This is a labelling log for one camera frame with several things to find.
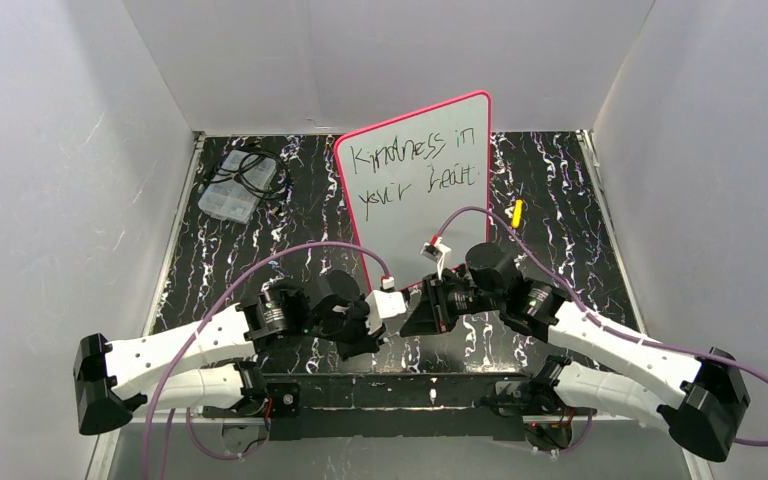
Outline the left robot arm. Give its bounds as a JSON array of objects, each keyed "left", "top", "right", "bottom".
[{"left": 73, "top": 271, "right": 406, "bottom": 436}]

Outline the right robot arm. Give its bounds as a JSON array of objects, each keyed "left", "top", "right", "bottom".
[{"left": 400, "top": 238, "right": 750, "bottom": 462}]

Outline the pink framed whiteboard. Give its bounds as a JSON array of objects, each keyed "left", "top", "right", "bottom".
[{"left": 334, "top": 90, "right": 492, "bottom": 289}]

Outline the yellow marker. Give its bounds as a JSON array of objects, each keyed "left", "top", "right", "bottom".
[{"left": 510, "top": 199, "right": 524, "bottom": 229}]

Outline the clear plastic box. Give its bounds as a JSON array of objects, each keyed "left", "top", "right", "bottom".
[{"left": 198, "top": 149, "right": 277, "bottom": 224}]

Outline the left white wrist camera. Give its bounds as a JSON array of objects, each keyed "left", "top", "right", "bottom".
[{"left": 365, "top": 290, "right": 407, "bottom": 322}]

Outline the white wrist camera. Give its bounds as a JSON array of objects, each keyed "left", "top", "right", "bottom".
[
  {"left": 365, "top": 290, "right": 407, "bottom": 322},
  {"left": 420, "top": 237, "right": 451, "bottom": 280}
]

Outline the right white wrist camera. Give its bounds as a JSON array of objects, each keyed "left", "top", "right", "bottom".
[{"left": 420, "top": 237, "right": 451, "bottom": 280}]

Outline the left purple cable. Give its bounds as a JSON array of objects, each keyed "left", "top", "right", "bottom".
[{"left": 142, "top": 241, "right": 399, "bottom": 480}]

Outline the purple cable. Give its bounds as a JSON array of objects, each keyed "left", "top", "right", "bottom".
[
  {"left": 142, "top": 241, "right": 399, "bottom": 480},
  {"left": 431, "top": 206, "right": 768, "bottom": 448}
]

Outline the black coiled cable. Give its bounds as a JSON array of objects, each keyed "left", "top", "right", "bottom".
[{"left": 211, "top": 149, "right": 294, "bottom": 201}]

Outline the aluminium front rail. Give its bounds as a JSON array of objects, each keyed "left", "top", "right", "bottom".
[{"left": 100, "top": 374, "right": 698, "bottom": 425}]

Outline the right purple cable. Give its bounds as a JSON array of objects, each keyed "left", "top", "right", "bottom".
[{"left": 431, "top": 206, "right": 768, "bottom": 448}]

